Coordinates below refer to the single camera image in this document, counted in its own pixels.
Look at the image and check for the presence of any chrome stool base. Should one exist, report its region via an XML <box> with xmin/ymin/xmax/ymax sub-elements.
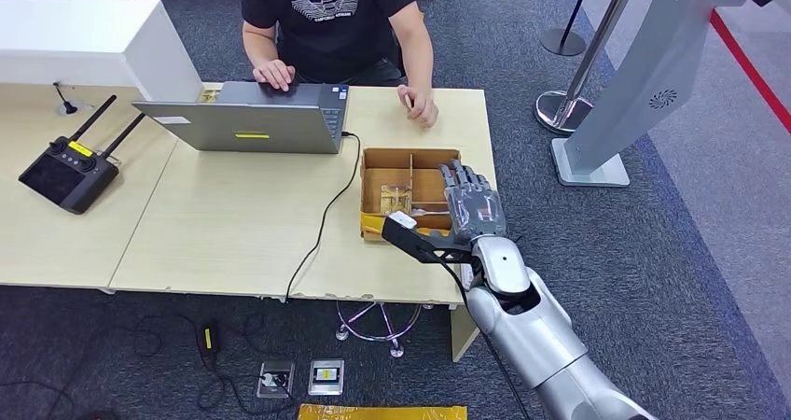
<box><xmin>334</xmin><ymin>301</ymin><xmax>434</xmax><ymax>359</ymax></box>

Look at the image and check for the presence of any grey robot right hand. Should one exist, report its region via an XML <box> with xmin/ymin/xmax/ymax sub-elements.
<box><xmin>437</xmin><ymin>159</ymin><xmax>509</xmax><ymax>245</ymax></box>

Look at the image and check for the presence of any person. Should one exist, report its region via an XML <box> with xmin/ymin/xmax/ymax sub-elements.
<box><xmin>237</xmin><ymin>0</ymin><xmax>440</xmax><ymax>129</ymax></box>

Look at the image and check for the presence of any hotel room key card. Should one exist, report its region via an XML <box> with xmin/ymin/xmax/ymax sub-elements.
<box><xmin>380</xmin><ymin>184</ymin><xmax>413</xmax><ymax>216</ymax></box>

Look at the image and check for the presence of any black power adapter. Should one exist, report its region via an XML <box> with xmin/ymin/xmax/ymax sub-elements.
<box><xmin>199</xmin><ymin>323</ymin><xmax>220</xmax><ymax>357</ymax></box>

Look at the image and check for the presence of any grey laptop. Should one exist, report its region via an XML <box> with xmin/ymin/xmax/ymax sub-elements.
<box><xmin>131</xmin><ymin>81</ymin><xmax>351</xmax><ymax>156</ymax></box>

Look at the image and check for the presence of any black laptop power cable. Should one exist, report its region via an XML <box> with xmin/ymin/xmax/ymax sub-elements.
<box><xmin>284</xmin><ymin>131</ymin><xmax>362</xmax><ymax>304</ymax></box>

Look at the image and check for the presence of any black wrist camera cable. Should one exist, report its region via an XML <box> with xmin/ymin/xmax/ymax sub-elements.
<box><xmin>441</xmin><ymin>259</ymin><xmax>533</xmax><ymax>420</ymax></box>

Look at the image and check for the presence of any wooden desk leg panel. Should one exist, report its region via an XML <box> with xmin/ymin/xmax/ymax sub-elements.
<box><xmin>450</xmin><ymin>305</ymin><xmax>480</xmax><ymax>363</ymax></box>

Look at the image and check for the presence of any chrome stanchion post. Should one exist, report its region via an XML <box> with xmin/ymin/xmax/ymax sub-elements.
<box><xmin>534</xmin><ymin>0</ymin><xmax>645</xmax><ymax>137</ymax></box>

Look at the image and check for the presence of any wooden divided box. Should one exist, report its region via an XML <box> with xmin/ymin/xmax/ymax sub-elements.
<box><xmin>360</xmin><ymin>147</ymin><xmax>463</xmax><ymax>244</ymax></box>

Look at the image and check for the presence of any black remote controller with antennas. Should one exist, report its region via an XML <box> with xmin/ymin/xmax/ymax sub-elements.
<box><xmin>18</xmin><ymin>94</ymin><xmax>146</xmax><ymax>216</ymax></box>

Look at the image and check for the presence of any yellow wrapped box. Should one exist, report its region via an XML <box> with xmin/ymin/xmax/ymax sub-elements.
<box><xmin>298</xmin><ymin>404</ymin><xmax>467</xmax><ymax>420</ymax></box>

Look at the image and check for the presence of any black floor power cable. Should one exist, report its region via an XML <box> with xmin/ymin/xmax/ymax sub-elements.
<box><xmin>0</xmin><ymin>312</ymin><xmax>292</xmax><ymax>420</ymax></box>

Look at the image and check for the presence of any desk grommet with black cable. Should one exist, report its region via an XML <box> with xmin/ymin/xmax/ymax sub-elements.
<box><xmin>52</xmin><ymin>81</ymin><xmax>80</xmax><ymax>117</ymax></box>

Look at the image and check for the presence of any floor socket with plug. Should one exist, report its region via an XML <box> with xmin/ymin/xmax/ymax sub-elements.
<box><xmin>256</xmin><ymin>359</ymin><xmax>296</xmax><ymax>399</ymax></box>

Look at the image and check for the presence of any white counter block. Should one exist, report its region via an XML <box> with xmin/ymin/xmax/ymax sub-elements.
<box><xmin>0</xmin><ymin>0</ymin><xmax>204</xmax><ymax>103</ymax></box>

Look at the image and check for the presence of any grey kiosk stand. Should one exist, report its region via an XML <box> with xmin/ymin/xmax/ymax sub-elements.
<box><xmin>549</xmin><ymin>0</ymin><xmax>791</xmax><ymax>188</ymax></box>

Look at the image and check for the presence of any person's right hand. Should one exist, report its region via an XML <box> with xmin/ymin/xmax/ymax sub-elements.
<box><xmin>252</xmin><ymin>59</ymin><xmax>297</xmax><ymax>91</ymax></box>

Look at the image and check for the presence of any person's left hand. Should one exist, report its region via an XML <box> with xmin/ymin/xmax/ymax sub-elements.
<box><xmin>396</xmin><ymin>84</ymin><xmax>440</xmax><ymax>129</ymax></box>

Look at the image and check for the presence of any closed silver floor socket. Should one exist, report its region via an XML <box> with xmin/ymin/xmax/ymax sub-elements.
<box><xmin>307</xmin><ymin>359</ymin><xmax>345</xmax><ymax>398</ymax></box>

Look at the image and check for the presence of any black stanchion post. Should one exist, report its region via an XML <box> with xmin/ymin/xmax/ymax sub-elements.
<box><xmin>539</xmin><ymin>0</ymin><xmax>598</xmax><ymax>57</ymax></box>

